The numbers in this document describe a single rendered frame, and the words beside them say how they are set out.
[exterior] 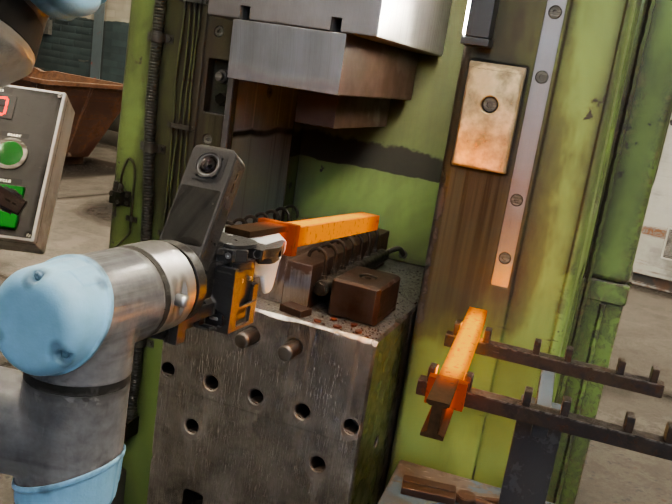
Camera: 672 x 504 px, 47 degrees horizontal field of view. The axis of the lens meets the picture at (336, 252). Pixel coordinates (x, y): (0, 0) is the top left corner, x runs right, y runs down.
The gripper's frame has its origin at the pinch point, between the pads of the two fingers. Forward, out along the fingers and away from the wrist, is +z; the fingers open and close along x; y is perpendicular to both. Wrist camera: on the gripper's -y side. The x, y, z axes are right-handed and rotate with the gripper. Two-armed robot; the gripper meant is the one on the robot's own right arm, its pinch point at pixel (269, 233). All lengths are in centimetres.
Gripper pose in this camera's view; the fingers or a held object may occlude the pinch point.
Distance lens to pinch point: 82.6
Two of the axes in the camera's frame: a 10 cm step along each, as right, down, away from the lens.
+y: -1.5, 9.7, 1.9
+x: 9.2, 2.1, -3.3
